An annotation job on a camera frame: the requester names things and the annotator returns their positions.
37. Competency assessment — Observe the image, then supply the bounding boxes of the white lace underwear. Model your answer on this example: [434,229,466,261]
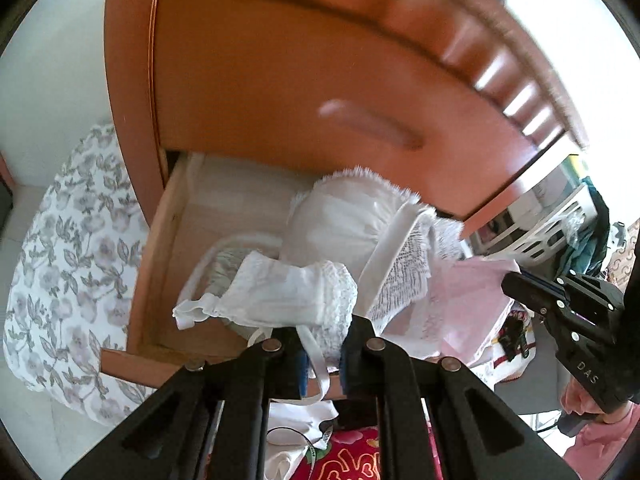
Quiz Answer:
[171,250,359,406]

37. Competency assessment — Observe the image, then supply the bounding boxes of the pale pink garment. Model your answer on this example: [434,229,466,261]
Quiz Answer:
[383,257,520,365]

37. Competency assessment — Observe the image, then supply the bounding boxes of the white lace bra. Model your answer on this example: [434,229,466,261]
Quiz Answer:
[177,164,467,336]

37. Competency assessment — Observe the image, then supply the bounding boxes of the wooden drawer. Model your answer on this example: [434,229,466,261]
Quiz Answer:
[98,152,501,401]
[152,0,539,221]

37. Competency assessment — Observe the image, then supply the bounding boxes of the pink sleeve forearm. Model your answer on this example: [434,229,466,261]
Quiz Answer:
[563,403,639,479]

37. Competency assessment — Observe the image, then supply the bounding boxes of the person's right hand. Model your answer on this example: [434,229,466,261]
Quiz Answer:
[561,378,603,415]

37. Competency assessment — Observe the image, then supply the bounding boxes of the dark teal hanging clothes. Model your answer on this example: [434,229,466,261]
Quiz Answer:
[555,177,611,278]

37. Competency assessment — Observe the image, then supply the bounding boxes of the white cutout shelf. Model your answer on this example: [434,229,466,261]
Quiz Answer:
[469,155,598,266]

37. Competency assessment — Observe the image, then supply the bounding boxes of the red floral blanket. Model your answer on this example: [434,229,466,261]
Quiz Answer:
[292,427,381,480]

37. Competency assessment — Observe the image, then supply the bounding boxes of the wooden nightstand cabinet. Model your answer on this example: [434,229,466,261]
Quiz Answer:
[104,0,586,231]

